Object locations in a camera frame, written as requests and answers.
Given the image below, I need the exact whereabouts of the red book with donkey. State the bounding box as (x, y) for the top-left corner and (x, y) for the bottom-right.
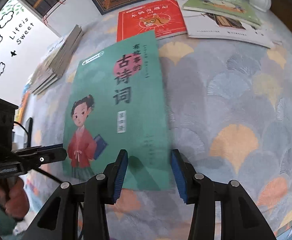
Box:
(116, 0), (188, 42)

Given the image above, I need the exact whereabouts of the black lettering wall sticker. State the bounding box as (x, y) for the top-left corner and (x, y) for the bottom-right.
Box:
(9, 17), (35, 45)

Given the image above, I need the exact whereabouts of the teal book with girl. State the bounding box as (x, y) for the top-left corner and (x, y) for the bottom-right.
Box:
(62, 30), (171, 192)

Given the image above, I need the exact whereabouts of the white bookshelf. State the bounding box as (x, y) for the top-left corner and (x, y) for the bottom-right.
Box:
(12, 0), (101, 39)

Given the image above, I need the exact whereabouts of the orange picture book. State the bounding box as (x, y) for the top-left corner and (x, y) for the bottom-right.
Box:
(14, 90), (32, 124)

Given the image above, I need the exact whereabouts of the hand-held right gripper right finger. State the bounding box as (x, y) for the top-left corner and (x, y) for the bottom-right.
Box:
(170, 149), (277, 240)

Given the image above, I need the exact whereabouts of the leaf-printed blanket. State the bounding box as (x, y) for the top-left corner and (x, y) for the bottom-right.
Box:
(11, 0), (292, 240)

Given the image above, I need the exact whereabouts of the pale green book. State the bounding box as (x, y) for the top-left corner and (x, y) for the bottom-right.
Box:
(182, 0), (262, 28)

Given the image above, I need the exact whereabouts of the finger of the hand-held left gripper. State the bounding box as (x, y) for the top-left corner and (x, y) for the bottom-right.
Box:
(18, 146), (68, 170)
(12, 143), (65, 154)

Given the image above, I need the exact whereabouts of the stack of thin books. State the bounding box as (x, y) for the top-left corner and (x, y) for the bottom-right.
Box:
(30, 24), (83, 95)

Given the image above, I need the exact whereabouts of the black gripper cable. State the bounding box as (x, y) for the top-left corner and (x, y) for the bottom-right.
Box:
(12, 121), (85, 240)

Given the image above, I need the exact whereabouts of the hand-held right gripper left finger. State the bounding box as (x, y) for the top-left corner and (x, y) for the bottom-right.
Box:
(24, 149), (129, 240)

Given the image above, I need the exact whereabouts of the black curved bar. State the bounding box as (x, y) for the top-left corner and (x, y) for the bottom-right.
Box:
(25, 117), (34, 148)

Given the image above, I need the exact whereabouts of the white book with dark figure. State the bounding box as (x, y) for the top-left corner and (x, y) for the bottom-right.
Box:
(187, 11), (275, 49)

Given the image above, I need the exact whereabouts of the person's left hand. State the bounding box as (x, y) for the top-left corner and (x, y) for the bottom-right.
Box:
(0, 176), (31, 221)

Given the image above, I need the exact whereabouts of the cloud wall sticker with leaves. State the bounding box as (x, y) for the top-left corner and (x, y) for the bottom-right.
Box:
(0, 0), (25, 28)

